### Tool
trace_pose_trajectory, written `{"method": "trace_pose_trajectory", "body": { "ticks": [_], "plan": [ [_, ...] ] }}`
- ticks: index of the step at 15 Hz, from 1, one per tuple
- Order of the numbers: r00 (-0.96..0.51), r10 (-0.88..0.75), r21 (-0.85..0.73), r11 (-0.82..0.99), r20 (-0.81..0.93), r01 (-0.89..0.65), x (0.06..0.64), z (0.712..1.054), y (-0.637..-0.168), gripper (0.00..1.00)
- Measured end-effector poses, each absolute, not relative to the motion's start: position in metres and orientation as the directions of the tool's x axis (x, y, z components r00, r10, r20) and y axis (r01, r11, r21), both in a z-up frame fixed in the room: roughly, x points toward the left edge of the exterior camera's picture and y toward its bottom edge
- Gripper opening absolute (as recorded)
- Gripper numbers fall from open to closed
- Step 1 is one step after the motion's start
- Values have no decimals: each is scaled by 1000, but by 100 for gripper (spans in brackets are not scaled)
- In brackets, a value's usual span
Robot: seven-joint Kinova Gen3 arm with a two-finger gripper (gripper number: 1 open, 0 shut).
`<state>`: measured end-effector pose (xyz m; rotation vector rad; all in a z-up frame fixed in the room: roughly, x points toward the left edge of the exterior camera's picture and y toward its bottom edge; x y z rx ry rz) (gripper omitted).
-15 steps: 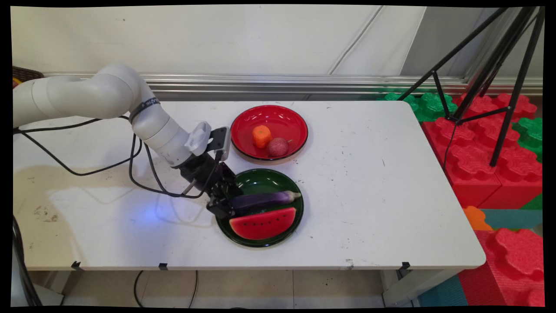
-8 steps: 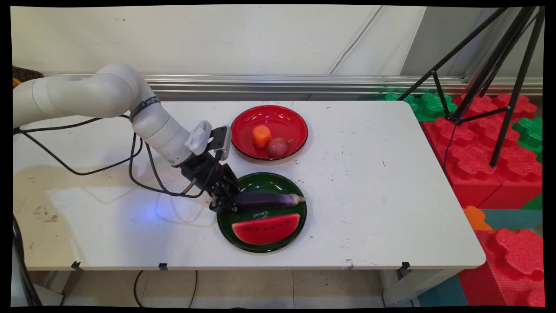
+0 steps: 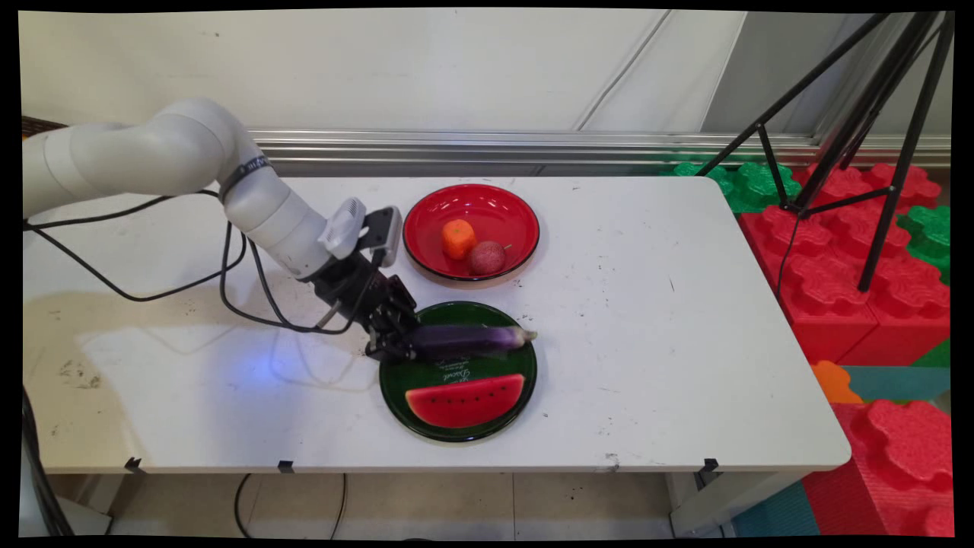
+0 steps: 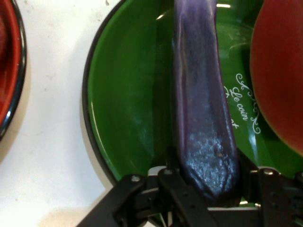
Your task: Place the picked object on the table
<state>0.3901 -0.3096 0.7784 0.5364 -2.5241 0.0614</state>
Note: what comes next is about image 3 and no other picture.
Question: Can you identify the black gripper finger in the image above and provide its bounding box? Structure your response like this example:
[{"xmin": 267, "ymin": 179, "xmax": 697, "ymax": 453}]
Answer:
[
  {"xmin": 384, "ymin": 276, "xmax": 420, "ymax": 330},
  {"xmin": 364, "ymin": 323, "xmax": 416, "ymax": 363}
]

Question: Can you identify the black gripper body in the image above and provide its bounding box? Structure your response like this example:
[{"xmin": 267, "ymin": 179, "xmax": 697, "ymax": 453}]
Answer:
[{"xmin": 307, "ymin": 253, "xmax": 416, "ymax": 337}]

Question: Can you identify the purple toy eggplant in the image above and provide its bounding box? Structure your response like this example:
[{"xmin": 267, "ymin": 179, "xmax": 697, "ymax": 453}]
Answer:
[{"xmin": 407, "ymin": 323, "xmax": 539, "ymax": 361}]

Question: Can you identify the orange toy carrot piece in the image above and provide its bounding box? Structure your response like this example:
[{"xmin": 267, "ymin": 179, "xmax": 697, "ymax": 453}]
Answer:
[{"xmin": 441, "ymin": 219, "xmax": 478, "ymax": 261}]

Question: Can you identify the red toy watermelon slice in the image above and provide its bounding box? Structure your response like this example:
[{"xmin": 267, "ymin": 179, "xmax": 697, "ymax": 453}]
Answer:
[{"xmin": 405, "ymin": 373, "xmax": 527, "ymax": 429}]

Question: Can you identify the red round toy fruit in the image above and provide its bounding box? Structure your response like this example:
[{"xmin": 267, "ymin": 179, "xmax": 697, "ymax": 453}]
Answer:
[{"xmin": 468, "ymin": 241, "xmax": 508, "ymax": 276}]

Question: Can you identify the dark green round plate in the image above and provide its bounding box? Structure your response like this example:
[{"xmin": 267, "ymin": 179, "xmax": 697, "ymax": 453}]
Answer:
[{"xmin": 378, "ymin": 301, "xmax": 539, "ymax": 444}]

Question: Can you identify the red round plate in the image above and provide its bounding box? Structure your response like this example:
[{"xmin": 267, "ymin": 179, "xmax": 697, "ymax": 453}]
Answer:
[{"xmin": 403, "ymin": 183, "xmax": 541, "ymax": 283}]

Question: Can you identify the white table leg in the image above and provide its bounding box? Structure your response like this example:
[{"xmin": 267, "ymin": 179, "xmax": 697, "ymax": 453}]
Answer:
[
  {"xmin": 19, "ymin": 478, "xmax": 112, "ymax": 537},
  {"xmin": 668, "ymin": 472, "xmax": 801, "ymax": 538}
]

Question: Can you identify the brown wicker basket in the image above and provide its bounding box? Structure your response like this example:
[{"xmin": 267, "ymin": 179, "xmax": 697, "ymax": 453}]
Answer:
[{"xmin": 21, "ymin": 115, "xmax": 71, "ymax": 139}]

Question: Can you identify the green foam block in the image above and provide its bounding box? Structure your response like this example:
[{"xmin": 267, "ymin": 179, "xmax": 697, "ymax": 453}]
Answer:
[
  {"xmin": 660, "ymin": 158, "xmax": 804, "ymax": 215},
  {"xmin": 896, "ymin": 205, "xmax": 952, "ymax": 286}
]

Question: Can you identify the large red foam block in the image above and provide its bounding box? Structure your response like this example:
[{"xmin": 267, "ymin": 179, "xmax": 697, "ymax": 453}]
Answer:
[{"xmin": 740, "ymin": 162, "xmax": 952, "ymax": 367}]

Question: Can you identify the orange foam piece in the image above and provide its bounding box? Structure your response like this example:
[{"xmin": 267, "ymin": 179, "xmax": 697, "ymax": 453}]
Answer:
[{"xmin": 810, "ymin": 360, "xmax": 865, "ymax": 405}]

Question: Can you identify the teal foam mat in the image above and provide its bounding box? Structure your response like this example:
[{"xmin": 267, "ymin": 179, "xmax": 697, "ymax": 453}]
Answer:
[{"xmin": 841, "ymin": 365, "xmax": 952, "ymax": 404}]

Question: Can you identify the black tripod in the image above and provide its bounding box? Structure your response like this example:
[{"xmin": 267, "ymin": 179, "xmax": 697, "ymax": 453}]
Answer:
[{"xmin": 696, "ymin": 11, "xmax": 956, "ymax": 294}]

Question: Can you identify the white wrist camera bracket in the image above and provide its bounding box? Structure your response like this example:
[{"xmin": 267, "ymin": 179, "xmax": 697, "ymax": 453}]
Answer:
[{"xmin": 317, "ymin": 197, "xmax": 368, "ymax": 260}]

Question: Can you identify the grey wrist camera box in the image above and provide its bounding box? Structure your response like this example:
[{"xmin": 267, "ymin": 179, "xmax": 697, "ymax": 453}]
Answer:
[{"xmin": 356, "ymin": 205, "xmax": 403, "ymax": 269}]

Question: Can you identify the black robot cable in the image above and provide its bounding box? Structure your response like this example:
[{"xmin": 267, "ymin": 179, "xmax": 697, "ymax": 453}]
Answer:
[
  {"xmin": 23, "ymin": 192, "xmax": 250, "ymax": 303},
  {"xmin": 219, "ymin": 221, "xmax": 385, "ymax": 336}
]

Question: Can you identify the silver metal wall rail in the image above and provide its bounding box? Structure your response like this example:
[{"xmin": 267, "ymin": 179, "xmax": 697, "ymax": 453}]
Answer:
[{"xmin": 247, "ymin": 128, "xmax": 952, "ymax": 170}]

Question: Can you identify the black floor cable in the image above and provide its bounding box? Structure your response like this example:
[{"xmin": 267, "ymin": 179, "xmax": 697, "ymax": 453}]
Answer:
[{"xmin": 233, "ymin": 473, "xmax": 349, "ymax": 540}]

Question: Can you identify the thin black tripod cable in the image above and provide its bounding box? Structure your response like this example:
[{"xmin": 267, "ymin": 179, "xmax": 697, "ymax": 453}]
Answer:
[{"xmin": 776, "ymin": 215, "xmax": 801, "ymax": 307}]

